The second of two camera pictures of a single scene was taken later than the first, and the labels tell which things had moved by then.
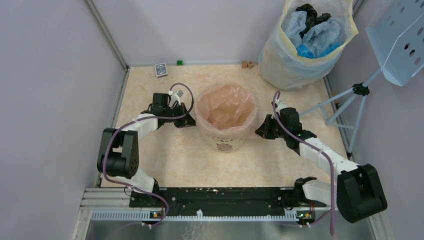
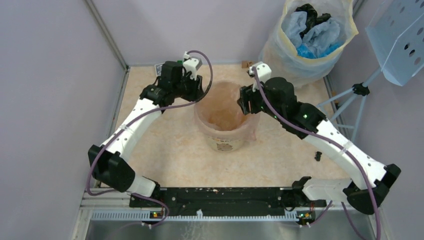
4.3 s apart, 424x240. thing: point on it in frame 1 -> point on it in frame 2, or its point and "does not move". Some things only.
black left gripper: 190,121 -> 196,88
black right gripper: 264,131 -> 246,95
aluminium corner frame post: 106,32 does not move
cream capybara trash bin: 227,113 does not move
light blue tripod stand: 360,89 does not move
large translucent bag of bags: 305,48 does not move
